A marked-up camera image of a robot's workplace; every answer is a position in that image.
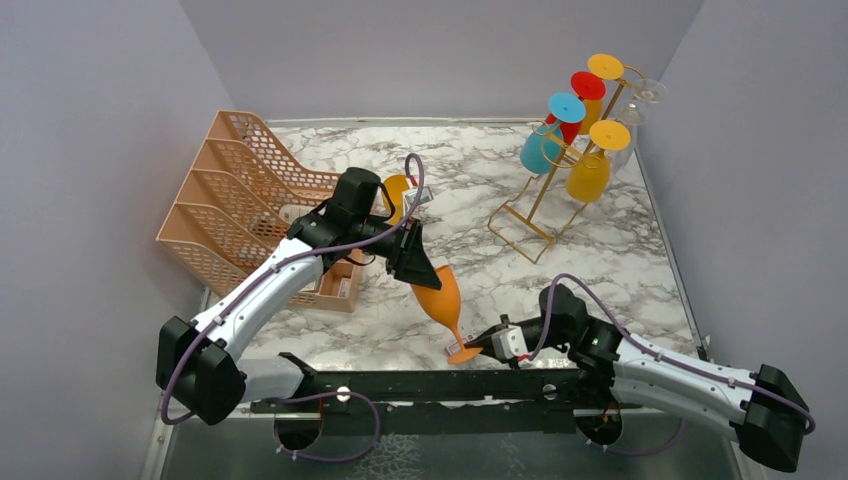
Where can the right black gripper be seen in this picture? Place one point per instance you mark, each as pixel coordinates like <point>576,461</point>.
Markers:
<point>484,342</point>

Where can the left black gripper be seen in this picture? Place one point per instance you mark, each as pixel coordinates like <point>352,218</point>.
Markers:
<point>413,265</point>

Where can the red white staples box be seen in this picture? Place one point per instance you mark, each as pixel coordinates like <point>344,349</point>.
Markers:
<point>454,346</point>

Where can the orange plastic wine glass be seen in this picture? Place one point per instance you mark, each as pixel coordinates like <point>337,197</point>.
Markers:
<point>444,307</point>

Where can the yellow plastic wine glass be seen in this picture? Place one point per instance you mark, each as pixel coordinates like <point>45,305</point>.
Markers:
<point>400,191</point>

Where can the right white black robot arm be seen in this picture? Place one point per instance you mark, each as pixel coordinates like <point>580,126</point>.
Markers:
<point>761,410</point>

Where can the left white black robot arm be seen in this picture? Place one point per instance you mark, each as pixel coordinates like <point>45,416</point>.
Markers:
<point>197,360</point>

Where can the blue plastic wine glass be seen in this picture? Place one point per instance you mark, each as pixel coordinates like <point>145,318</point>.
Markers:
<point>541,149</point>

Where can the yellow wine glass right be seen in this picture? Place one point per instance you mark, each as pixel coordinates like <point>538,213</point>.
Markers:
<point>589,177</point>

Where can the red plastic wine glass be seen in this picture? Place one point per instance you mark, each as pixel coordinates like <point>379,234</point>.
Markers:
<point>574,113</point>

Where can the clear wine glass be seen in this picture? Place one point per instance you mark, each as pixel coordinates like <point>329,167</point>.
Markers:
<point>632,113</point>

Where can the yellow wine glass top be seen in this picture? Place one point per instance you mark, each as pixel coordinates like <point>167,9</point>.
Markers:
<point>590,86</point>

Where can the peach plastic file organizer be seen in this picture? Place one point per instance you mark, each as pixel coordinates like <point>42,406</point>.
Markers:
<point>237,201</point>

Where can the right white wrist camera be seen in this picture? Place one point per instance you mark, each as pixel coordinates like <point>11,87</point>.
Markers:
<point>510,344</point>

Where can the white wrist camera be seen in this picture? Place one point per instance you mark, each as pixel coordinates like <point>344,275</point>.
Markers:
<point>416,196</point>
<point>510,344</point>

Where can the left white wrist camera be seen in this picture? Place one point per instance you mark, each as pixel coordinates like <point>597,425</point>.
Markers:
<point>416,196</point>

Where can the gold wire wine glass rack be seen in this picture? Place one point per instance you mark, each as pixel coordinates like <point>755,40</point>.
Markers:
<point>534,220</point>

